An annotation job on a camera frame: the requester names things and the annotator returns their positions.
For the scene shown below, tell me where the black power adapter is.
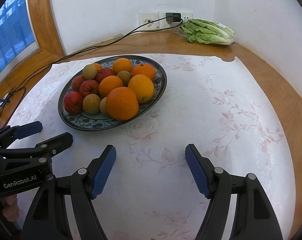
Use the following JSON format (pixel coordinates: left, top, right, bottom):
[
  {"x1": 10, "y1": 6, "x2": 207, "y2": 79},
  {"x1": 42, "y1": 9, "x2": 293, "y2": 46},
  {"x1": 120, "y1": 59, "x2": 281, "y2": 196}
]
[{"x1": 165, "y1": 12, "x2": 182, "y2": 24}]

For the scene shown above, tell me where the red apple back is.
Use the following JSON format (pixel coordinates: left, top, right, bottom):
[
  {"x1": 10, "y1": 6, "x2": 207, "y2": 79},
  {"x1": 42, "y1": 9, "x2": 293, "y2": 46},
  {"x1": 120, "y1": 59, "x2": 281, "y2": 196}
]
[{"x1": 71, "y1": 75, "x2": 86, "y2": 92}]

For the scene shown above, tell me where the large yellow-orange citrus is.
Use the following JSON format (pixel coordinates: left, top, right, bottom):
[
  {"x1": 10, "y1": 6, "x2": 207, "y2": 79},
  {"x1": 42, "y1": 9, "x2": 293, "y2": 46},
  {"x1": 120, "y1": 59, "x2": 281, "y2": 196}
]
[{"x1": 127, "y1": 74, "x2": 154, "y2": 103}]

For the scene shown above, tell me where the large orange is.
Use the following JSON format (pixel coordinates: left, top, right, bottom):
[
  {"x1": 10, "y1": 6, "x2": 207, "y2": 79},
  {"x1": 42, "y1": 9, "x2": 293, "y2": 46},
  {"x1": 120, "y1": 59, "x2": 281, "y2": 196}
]
[
  {"x1": 99, "y1": 75, "x2": 123, "y2": 98},
  {"x1": 106, "y1": 87, "x2": 139, "y2": 121}
]

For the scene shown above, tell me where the white floral table mat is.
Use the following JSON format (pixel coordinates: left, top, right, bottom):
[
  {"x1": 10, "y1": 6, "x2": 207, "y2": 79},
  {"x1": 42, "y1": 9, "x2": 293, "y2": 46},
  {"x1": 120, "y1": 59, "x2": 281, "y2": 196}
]
[{"x1": 9, "y1": 54, "x2": 296, "y2": 239}]

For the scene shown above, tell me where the brown longan fruit back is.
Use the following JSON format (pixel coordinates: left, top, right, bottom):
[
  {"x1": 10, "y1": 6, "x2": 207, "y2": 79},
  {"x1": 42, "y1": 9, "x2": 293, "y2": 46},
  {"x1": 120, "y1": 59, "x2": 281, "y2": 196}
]
[{"x1": 117, "y1": 70, "x2": 131, "y2": 87}]

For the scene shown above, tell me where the person left hand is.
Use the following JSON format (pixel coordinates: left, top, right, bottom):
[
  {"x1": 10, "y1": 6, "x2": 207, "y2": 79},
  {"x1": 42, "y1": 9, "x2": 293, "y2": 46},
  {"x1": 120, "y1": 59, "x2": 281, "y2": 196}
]
[{"x1": 2, "y1": 194, "x2": 20, "y2": 222}]

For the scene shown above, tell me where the white wall socket plate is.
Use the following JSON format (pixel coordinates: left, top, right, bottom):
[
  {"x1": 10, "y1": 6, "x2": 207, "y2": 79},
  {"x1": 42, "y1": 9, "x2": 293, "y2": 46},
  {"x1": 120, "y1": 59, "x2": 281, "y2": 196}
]
[{"x1": 138, "y1": 12, "x2": 178, "y2": 30}]

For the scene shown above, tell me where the brown longan fruit front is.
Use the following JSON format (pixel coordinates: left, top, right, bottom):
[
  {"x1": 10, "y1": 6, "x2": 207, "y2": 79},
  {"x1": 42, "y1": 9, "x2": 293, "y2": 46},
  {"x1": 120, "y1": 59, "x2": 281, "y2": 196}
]
[{"x1": 99, "y1": 97, "x2": 110, "y2": 116}]

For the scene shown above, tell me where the red apple front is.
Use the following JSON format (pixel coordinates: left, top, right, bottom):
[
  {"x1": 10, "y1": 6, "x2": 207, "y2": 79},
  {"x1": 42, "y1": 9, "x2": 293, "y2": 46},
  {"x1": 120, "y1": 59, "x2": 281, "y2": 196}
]
[{"x1": 79, "y1": 80, "x2": 99, "y2": 98}]

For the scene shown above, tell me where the blue floral ceramic plate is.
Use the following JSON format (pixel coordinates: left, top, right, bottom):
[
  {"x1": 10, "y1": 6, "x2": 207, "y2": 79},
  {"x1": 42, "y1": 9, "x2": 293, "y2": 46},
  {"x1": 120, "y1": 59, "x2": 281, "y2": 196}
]
[{"x1": 58, "y1": 55, "x2": 167, "y2": 131}]

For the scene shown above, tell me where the power strip on floor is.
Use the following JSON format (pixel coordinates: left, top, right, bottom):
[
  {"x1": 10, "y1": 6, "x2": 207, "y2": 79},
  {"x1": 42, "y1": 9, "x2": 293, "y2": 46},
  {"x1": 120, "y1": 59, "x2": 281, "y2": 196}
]
[{"x1": 0, "y1": 92, "x2": 11, "y2": 109}]

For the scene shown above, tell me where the small grey wall stub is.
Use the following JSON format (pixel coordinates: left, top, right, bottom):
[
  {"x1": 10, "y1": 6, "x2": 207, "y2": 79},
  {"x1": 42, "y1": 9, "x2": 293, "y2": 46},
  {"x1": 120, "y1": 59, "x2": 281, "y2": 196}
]
[{"x1": 114, "y1": 34, "x2": 124, "y2": 40}]

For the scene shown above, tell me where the small orange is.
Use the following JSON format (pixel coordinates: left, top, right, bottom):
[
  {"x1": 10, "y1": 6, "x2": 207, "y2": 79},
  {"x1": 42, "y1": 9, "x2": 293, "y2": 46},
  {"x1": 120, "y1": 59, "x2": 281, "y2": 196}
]
[{"x1": 92, "y1": 63, "x2": 102, "y2": 71}]

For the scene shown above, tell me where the brown longan fruit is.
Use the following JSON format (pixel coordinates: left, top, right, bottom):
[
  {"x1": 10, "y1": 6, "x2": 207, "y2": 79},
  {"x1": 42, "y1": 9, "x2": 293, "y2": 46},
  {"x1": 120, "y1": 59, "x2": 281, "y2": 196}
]
[
  {"x1": 82, "y1": 64, "x2": 98, "y2": 80},
  {"x1": 117, "y1": 70, "x2": 131, "y2": 87},
  {"x1": 82, "y1": 94, "x2": 100, "y2": 114},
  {"x1": 99, "y1": 97, "x2": 110, "y2": 116}
]

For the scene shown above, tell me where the bagged green lettuce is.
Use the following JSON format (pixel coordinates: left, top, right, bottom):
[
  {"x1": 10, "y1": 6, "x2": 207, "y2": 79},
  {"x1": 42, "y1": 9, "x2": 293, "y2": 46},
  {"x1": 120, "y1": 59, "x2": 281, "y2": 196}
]
[{"x1": 180, "y1": 19, "x2": 235, "y2": 46}]

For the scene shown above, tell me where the black power cable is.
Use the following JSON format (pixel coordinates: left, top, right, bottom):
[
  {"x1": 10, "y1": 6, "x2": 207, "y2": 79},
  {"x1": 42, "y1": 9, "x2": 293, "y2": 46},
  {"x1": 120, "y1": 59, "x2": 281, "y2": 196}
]
[{"x1": 0, "y1": 17, "x2": 184, "y2": 128}]

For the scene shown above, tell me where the wooden window frame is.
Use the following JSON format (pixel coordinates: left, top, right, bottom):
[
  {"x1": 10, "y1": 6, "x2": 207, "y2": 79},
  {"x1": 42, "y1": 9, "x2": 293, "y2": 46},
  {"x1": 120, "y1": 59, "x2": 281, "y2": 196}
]
[{"x1": 0, "y1": 0, "x2": 65, "y2": 86}]

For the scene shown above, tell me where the red apple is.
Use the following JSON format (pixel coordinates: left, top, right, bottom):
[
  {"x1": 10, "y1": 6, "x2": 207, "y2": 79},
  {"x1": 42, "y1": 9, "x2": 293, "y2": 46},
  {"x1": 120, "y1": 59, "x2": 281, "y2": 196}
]
[
  {"x1": 95, "y1": 67, "x2": 115, "y2": 83},
  {"x1": 79, "y1": 80, "x2": 99, "y2": 98},
  {"x1": 71, "y1": 75, "x2": 86, "y2": 92},
  {"x1": 63, "y1": 92, "x2": 83, "y2": 115}
]

